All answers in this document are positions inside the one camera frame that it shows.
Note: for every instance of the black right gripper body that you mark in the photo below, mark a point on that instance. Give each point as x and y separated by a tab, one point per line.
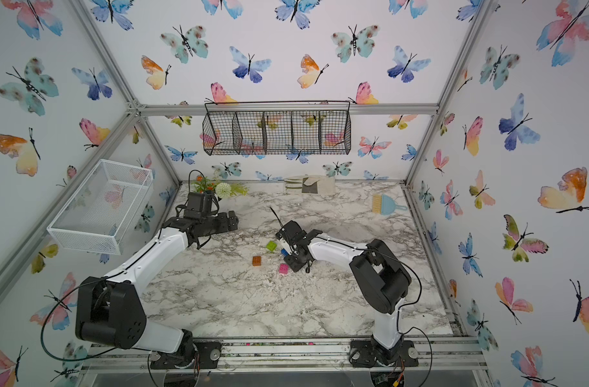
292	261

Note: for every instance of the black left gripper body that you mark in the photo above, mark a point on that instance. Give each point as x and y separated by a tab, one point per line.
215	225

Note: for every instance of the green lego brick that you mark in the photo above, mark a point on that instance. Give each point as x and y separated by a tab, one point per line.
271	246

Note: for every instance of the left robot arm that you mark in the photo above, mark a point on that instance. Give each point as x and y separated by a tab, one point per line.
109	309

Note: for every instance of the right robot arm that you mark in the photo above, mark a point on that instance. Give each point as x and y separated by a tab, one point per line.
383	280

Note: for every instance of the white flower pot plant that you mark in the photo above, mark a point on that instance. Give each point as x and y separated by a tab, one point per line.
221	189

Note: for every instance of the blue hand brush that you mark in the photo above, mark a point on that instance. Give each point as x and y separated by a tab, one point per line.
385	205

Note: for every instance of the white mesh basket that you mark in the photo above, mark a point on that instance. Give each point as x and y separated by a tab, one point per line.
103	208

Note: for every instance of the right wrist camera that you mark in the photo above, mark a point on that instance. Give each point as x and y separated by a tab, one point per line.
285	248

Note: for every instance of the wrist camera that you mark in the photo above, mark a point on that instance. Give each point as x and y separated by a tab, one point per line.
285	248
199	205

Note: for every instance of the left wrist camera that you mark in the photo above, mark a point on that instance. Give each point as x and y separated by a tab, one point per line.
199	205

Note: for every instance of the black wire basket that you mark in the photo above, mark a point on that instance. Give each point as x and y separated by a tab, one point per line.
277	128

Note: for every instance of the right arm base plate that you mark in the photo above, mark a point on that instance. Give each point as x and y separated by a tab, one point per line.
369	353

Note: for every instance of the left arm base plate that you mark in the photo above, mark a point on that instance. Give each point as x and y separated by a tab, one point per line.
192	355

